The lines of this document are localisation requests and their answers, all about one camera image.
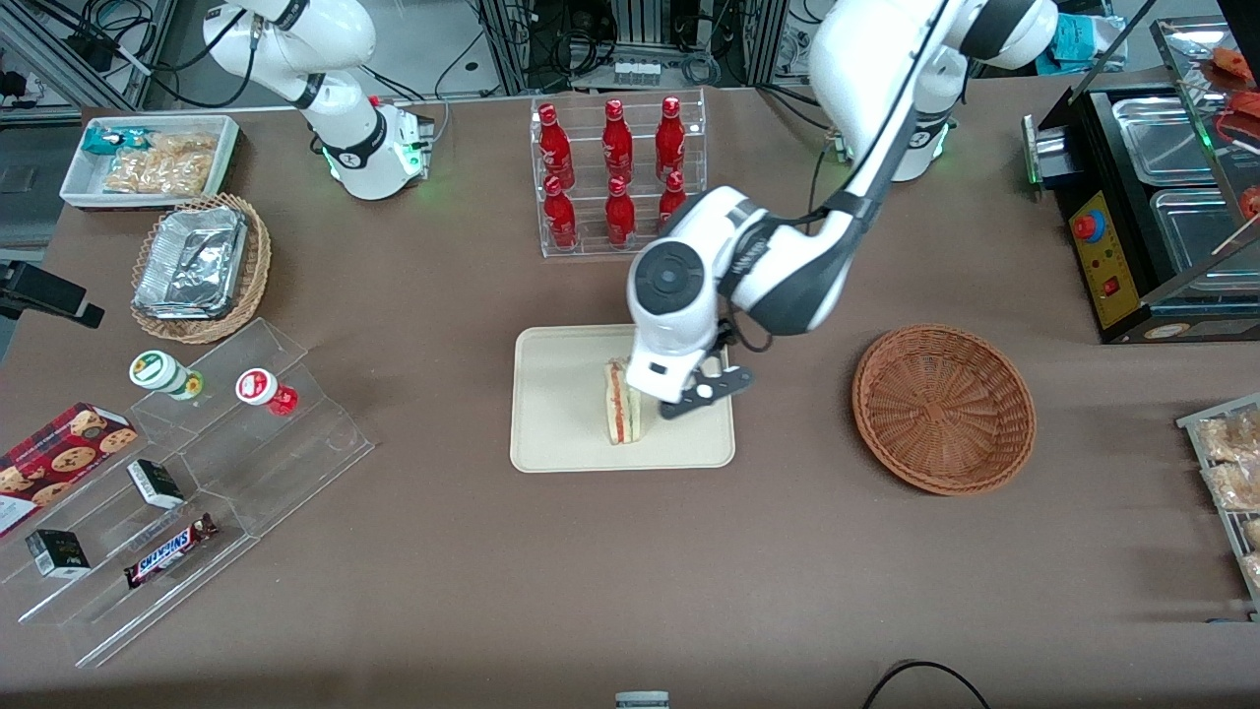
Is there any red cookie box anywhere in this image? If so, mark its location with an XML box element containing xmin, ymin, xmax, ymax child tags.
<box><xmin>0</xmin><ymin>402</ymin><xmax>139</xmax><ymax>540</ymax></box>

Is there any clear bag of crackers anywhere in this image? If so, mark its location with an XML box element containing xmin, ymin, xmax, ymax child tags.
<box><xmin>103</xmin><ymin>133</ymin><xmax>220</xmax><ymax>196</ymax></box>

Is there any black floor cable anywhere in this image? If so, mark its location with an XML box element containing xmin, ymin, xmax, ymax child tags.
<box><xmin>862</xmin><ymin>661</ymin><xmax>990</xmax><ymax>709</ymax></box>

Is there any stainless steel pan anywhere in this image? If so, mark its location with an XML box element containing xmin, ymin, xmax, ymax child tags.
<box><xmin>1112</xmin><ymin>97</ymin><xmax>1219</xmax><ymax>187</ymax></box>
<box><xmin>1150</xmin><ymin>187</ymin><xmax>1260</xmax><ymax>284</ymax></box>

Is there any clear acrylic stepped display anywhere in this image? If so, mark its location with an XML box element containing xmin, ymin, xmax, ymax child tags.
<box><xmin>0</xmin><ymin>316</ymin><xmax>376</xmax><ymax>670</ymax></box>

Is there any beige plastic tray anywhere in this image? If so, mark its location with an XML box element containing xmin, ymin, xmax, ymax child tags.
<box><xmin>509</xmin><ymin>321</ymin><xmax>737</xmax><ymax>474</ymax></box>

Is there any teal snack packet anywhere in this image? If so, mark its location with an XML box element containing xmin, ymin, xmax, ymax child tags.
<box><xmin>81</xmin><ymin>126</ymin><xmax>149</xmax><ymax>159</ymax></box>

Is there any triangle sandwich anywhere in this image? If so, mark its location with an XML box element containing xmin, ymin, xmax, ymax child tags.
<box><xmin>603</xmin><ymin>357</ymin><xmax>646</xmax><ymax>446</ymax></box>

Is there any red soda bottle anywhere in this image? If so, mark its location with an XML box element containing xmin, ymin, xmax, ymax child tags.
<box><xmin>604</xmin><ymin>175</ymin><xmax>637</xmax><ymax>247</ymax></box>
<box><xmin>656</xmin><ymin>96</ymin><xmax>687</xmax><ymax>176</ymax></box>
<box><xmin>537</xmin><ymin>102</ymin><xmax>576</xmax><ymax>181</ymax></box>
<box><xmin>601</xmin><ymin>98</ymin><xmax>634</xmax><ymax>180</ymax></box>
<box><xmin>658</xmin><ymin>170</ymin><xmax>690</xmax><ymax>233</ymax></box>
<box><xmin>542</xmin><ymin>175</ymin><xmax>579</xmax><ymax>251</ymax></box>

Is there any clear acrylic bottle rack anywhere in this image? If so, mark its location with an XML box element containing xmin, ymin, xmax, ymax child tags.
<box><xmin>530</xmin><ymin>89</ymin><xmax>708</xmax><ymax>259</ymax></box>

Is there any round brown wicker basket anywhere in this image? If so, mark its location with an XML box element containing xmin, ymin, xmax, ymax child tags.
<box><xmin>851</xmin><ymin>324</ymin><xmax>1038</xmax><ymax>496</ymax></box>

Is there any red lid jar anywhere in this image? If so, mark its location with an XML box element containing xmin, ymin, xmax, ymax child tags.
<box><xmin>235</xmin><ymin>367</ymin><xmax>299</xmax><ymax>417</ymax></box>

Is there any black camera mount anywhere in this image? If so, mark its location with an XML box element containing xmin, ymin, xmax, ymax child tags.
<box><xmin>0</xmin><ymin>260</ymin><xmax>106</xmax><ymax>330</ymax></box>

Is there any small black box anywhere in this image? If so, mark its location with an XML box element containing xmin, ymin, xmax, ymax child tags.
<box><xmin>26</xmin><ymin>529</ymin><xmax>92</xmax><ymax>579</ymax></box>
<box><xmin>127</xmin><ymin>459</ymin><xmax>186</xmax><ymax>510</ymax></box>

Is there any grey wire rack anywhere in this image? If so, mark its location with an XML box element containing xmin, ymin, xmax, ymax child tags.
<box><xmin>1175</xmin><ymin>394</ymin><xmax>1260</xmax><ymax>623</ymax></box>

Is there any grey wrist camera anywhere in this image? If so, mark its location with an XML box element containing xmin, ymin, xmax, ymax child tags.
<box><xmin>658</xmin><ymin>364</ymin><xmax>756</xmax><ymax>421</ymax></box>

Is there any Snickers chocolate bar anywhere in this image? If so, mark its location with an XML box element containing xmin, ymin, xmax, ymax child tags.
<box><xmin>123</xmin><ymin>513</ymin><xmax>220</xmax><ymax>590</ymax></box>

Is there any white rectangular snack tray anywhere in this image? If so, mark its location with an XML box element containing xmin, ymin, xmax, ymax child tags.
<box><xmin>59</xmin><ymin>114</ymin><xmax>242</xmax><ymax>211</ymax></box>

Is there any green lid jar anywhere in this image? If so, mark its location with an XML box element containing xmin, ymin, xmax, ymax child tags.
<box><xmin>129</xmin><ymin>351</ymin><xmax>206</xmax><ymax>402</ymax></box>

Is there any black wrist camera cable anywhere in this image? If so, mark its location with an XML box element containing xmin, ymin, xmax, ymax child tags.
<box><xmin>724</xmin><ymin>0</ymin><xmax>956</xmax><ymax>354</ymax></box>

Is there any oval light wicker basket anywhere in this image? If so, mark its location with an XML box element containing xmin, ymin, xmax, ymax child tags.
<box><xmin>130</xmin><ymin>192</ymin><xmax>273</xmax><ymax>345</ymax></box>

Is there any black food warmer machine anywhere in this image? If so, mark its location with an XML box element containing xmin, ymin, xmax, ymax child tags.
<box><xmin>1022</xmin><ymin>15</ymin><xmax>1260</xmax><ymax>346</ymax></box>

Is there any silver foil container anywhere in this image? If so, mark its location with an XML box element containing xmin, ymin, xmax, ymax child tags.
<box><xmin>133</xmin><ymin>205</ymin><xmax>249</xmax><ymax>321</ymax></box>

